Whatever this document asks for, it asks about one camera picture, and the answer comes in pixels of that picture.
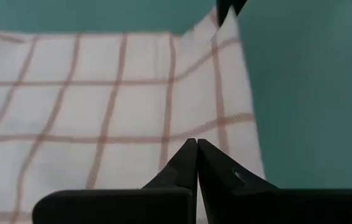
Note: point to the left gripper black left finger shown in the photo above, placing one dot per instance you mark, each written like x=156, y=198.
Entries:
x=175, y=177

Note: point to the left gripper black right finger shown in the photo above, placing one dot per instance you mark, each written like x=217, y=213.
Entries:
x=225, y=186

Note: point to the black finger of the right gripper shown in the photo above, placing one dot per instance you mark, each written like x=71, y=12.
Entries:
x=238, y=5
x=223, y=9

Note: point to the white red-checked towel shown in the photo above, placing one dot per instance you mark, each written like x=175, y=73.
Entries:
x=69, y=109

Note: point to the green table mat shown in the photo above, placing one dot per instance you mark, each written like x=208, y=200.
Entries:
x=312, y=93

